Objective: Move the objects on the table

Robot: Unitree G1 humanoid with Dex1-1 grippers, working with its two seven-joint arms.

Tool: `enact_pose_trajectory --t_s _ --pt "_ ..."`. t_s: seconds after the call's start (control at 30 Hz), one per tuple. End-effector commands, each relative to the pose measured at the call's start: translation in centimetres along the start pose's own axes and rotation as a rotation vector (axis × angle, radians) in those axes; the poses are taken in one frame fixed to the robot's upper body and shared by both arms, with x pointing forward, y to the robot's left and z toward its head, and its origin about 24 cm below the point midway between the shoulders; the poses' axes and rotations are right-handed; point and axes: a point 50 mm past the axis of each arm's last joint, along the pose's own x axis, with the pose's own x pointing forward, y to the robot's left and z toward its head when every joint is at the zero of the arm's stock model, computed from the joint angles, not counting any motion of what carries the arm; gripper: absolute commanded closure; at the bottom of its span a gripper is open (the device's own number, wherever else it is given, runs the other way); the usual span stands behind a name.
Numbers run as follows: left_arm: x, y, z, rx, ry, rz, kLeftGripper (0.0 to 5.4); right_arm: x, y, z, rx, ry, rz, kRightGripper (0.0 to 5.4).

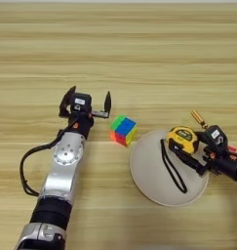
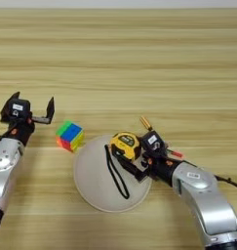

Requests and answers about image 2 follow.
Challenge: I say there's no gold handled screwdriver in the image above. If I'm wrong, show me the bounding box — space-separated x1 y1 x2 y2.
138 115 154 133

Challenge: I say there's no multicolour puzzle cube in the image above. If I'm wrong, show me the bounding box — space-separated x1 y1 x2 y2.
55 120 85 153

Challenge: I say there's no round beige plate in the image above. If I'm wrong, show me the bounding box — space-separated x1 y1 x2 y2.
73 134 153 213

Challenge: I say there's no yellow black tape measure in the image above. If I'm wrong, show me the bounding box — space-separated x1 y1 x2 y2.
103 131 143 200

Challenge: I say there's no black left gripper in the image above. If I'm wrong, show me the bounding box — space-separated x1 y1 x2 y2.
0 91 56 146

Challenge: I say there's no red handled screwdriver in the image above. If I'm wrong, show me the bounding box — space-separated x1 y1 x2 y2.
167 148 184 159

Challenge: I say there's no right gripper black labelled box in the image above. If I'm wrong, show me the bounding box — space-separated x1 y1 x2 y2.
140 130 167 154

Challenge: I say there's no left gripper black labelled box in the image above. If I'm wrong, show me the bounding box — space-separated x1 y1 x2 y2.
0 97 32 123

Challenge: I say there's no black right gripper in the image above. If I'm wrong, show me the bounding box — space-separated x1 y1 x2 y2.
118 152 181 187

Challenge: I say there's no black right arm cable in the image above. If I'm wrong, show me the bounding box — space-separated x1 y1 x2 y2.
216 175 237 192

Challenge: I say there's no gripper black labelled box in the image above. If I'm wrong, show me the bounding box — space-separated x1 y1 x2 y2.
0 97 32 123
140 130 167 154

